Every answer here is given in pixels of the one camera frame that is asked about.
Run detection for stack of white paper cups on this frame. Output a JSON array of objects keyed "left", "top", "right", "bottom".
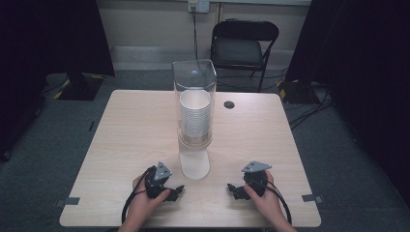
[{"left": 179, "top": 89, "right": 213, "bottom": 138}]

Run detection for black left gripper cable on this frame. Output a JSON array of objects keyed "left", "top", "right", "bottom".
[{"left": 121, "top": 165, "right": 157, "bottom": 225}]

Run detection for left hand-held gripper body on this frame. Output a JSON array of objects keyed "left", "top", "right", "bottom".
[{"left": 144, "top": 160, "right": 177, "bottom": 199}]

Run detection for black stand base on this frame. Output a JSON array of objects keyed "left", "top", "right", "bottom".
[
  {"left": 278, "top": 78, "right": 321, "bottom": 105},
  {"left": 53, "top": 72, "right": 106, "bottom": 102}
]

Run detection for black floor cables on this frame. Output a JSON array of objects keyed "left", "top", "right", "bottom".
[{"left": 287, "top": 81, "right": 335, "bottom": 131}]

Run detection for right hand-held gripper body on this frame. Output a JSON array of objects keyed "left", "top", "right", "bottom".
[{"left": 241, "top": 159, "right": 273, "bottom": 198}]

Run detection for person's right hand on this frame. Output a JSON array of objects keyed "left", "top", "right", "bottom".
[{"left": 243, "top": 170, "right": 287, "bottom": 225}]

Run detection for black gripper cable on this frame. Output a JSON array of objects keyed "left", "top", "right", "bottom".
[
  {"left": 121, "top": 165, "right": 157, "bottom": 225},
  {"left": 249, "top": 178, "right": 293, "bottom": 225}
]

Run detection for black folding chair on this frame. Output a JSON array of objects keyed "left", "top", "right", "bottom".
[{"left": 209, "top": 18, "right": 280, "bottom": 94}]

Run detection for dark curtain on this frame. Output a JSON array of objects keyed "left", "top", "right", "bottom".
[
  {"left": 0, "top": 0, "right": 116, "bottom": 162},
  {"left": 284, "top": 0, "right": 410, "bottom": 209}
]

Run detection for grey tape strip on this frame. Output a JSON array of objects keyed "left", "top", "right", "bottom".
[
  {"left": 53, "top": 196, "right": 81, "bottom": 208},
  {"left": 301, "top": 193, "right": 324, "bottom": 204}
]

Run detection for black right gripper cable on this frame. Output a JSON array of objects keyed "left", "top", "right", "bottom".
[{"left": 249, "top": 178, "right": 293, "bottom": 225}]

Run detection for white wall socket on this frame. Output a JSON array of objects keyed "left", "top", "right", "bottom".
[{"left": 188, "top": 0, "right": 211, "bottom": 15}]

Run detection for person's left hand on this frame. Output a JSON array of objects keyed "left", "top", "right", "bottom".
[{"left": 127, "top": 175, "right": 171, "bottom": 224}]

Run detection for clear cup dispenser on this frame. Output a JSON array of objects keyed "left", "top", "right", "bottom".
[{"left": 170, "top": 59, "right": 218, "bottom": 181}]

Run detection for black wall socket cable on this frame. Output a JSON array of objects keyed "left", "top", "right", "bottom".
[{"left": 191, "top": 11, "right": 200, "bottom": 61}]

